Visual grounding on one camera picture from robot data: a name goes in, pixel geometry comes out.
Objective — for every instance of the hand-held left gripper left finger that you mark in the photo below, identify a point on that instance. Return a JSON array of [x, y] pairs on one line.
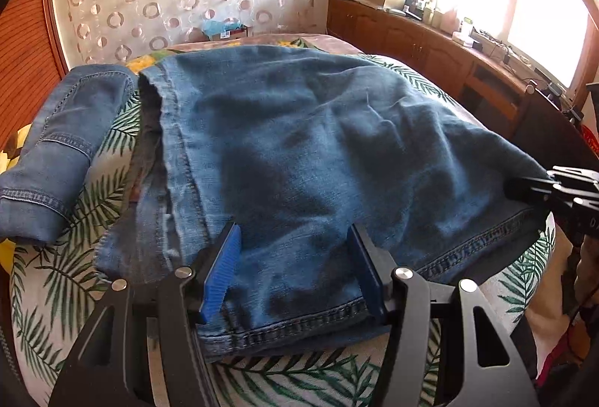
[[220, 276]]

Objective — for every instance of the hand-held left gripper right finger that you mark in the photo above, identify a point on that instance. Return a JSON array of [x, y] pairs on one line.
[[369, 277]]

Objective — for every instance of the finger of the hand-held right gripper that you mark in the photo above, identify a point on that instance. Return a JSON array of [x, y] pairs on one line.
[[533, 188]]

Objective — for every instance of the dark blue denim pants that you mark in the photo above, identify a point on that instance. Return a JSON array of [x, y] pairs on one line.
[[304, 140]]

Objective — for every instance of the dark board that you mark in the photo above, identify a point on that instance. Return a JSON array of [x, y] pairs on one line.
[[557, 131]]

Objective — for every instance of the white power strip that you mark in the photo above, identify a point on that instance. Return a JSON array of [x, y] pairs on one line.
[[491, 44]]

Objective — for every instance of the leaf print bed sheet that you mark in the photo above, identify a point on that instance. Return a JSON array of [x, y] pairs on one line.
[[61, 276]]

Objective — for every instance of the window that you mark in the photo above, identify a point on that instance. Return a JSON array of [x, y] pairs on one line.
[[538, 14]]

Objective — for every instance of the white bottle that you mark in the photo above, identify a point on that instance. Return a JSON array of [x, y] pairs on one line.
[[448, 20]]

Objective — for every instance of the long wooden cabinet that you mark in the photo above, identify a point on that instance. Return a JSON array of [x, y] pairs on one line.
[[397, 33]]

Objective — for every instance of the floral blanket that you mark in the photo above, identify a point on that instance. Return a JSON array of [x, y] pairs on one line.
[[299, 43]]

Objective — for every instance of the blue plastic bag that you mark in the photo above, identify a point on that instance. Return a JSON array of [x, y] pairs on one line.
[[217, 26]]

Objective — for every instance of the wooden slatted wardrobe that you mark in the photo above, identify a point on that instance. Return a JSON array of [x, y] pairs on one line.
[[28, 37]]

